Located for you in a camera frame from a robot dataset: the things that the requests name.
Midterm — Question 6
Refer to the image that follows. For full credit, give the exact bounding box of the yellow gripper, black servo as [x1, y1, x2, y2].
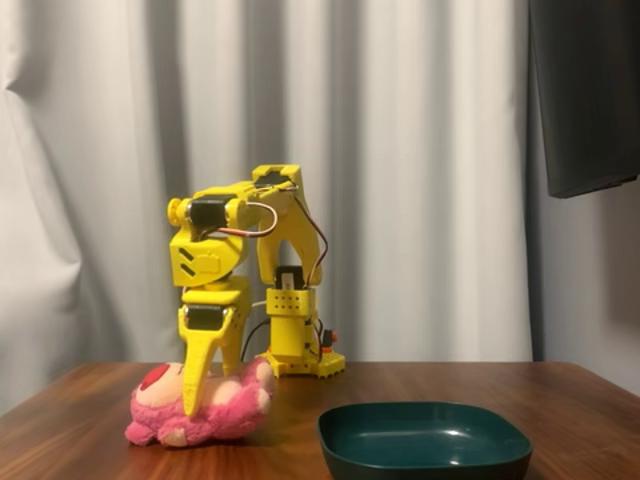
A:
[178, 273, 253, 419]

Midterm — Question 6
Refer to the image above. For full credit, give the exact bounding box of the pink strawberry bear plush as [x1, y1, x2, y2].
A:
[124, 355, 276, 449]

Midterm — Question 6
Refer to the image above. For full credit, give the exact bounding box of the yellow robot arm with base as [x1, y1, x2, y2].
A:
[167, 163, 347, 377]

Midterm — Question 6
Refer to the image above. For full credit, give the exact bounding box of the dark green plastic bin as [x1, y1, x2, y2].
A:
[317, 401, 534, 480]

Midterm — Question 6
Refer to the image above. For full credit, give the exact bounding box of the white pleated curtain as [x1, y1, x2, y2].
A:
[0, 0, 640, 417]

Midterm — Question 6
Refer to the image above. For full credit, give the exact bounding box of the dark hanging monitor panel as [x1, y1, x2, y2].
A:
[528, 0, 640, 200]

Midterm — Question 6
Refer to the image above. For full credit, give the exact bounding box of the black power cable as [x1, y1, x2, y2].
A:
[239, 319, 274, 362]

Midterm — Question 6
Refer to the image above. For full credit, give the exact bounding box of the red white servo wire loop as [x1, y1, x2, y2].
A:
[197, 201, 280, 243]

